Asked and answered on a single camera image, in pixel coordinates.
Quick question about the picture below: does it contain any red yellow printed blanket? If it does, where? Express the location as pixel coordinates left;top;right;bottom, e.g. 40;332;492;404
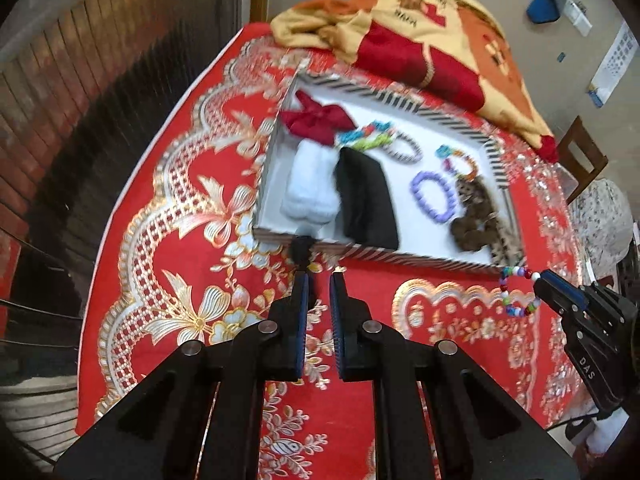
270;0;558;163

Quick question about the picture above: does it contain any multicoloured bead bracelet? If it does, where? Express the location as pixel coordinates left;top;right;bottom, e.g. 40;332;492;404
499;265;543;320

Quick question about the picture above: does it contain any green blue flower bracelet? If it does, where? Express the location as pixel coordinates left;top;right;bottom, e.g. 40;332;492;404
334;120;398;152

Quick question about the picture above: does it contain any white floral cloth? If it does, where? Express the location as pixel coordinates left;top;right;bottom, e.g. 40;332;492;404
570;179;640;281

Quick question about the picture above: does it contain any striped cardboard box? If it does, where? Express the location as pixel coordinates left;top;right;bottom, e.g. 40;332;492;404
251;74;526;273

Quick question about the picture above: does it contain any purple bead bracelet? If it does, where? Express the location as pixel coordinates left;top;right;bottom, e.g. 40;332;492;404
410;170;457;224

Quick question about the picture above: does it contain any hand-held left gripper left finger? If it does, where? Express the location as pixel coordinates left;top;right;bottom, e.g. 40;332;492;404
52;270;311;480

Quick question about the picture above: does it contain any red bow hair clip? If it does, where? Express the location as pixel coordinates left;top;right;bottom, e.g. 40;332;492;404
279;91;357;147

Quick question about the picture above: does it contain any red gold floral tablecloth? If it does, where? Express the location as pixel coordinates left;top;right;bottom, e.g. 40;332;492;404
75;22;588;480

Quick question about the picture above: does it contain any wall calendar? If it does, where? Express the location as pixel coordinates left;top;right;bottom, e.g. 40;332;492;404
586;25;636;108

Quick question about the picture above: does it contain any black scrunchie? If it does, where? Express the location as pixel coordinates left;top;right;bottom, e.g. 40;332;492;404
290;236;316;273

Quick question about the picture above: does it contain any black knitted hair band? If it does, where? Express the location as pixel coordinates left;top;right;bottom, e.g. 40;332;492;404
334;147;401;251

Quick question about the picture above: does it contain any black cable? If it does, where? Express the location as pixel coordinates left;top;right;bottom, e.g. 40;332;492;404
547;409;601;432

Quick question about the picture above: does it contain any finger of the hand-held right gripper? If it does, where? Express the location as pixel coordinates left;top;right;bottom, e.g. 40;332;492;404
532;277;577;318
542;269;591;311

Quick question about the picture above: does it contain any wooden chair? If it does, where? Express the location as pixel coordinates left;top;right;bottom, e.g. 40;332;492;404
556;116;610;206

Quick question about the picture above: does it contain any leopard print scrunchie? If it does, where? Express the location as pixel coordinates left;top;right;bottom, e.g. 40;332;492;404
452;180;526;267

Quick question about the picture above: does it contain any brown scrunchie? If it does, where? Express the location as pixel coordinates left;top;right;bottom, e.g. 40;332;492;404
449;180;506;253

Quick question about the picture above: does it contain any orange blue flower bracelet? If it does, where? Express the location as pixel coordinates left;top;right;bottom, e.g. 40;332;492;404
434;144;480;182

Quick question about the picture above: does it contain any person's right hand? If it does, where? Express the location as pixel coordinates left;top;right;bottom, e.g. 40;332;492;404
567;407;628;456

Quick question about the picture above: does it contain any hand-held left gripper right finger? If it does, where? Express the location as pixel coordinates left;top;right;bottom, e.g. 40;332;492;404
328;270;581;480

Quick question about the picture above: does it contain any grey purple striped hair tie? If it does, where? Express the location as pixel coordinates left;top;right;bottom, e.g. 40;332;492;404
382;130;423;163

